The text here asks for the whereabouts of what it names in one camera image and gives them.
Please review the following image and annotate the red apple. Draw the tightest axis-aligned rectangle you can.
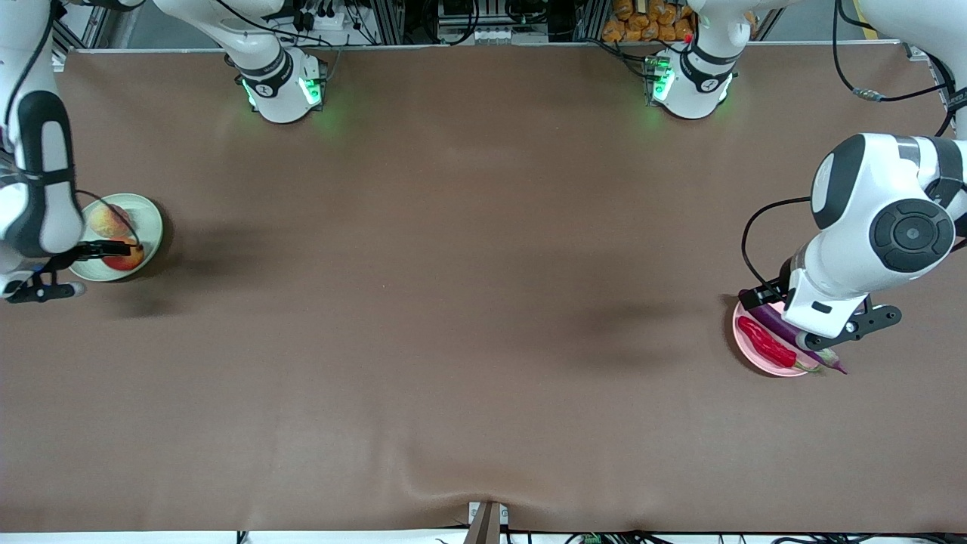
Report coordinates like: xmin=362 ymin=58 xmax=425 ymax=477
xmin=102 ymin=240 xmax=146 ymax=272

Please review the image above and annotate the yellow-pink peach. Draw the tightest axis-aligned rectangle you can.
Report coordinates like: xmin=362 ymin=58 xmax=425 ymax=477
xmin=88 ymin=204 xmax=131 ymax=243

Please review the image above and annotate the purple eggplant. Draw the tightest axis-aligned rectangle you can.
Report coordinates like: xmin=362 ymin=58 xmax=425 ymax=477
xmin=744 ymin=299 xmax=848 ymax=376

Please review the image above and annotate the red chili pepper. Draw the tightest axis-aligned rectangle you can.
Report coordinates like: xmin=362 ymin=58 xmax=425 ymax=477
xmin=737 ymin=316 xmax=821 ymax=373

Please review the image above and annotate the pale green round plate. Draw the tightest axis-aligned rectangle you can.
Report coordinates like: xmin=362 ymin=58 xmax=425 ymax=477
xmin=68 ymin=193 xmax=164 ymax=283

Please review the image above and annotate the pink round plate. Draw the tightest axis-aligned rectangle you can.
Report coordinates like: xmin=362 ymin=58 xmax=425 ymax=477
xmin=731 ymin=298 xmax=826 ymax=378

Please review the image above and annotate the bag of orange bread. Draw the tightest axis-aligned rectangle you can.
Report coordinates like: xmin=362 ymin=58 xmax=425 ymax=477
xmin=602 ymin=0 xmax=697 ymax=43

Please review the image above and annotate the brown table cover cloth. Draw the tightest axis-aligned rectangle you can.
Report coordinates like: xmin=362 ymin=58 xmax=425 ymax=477
xmin=0 ymin=44 xmax=967 ymax=534

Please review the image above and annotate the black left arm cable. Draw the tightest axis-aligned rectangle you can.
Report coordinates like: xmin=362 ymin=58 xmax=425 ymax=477
xmin=739 ymin=0 xmax=954 ymax=311

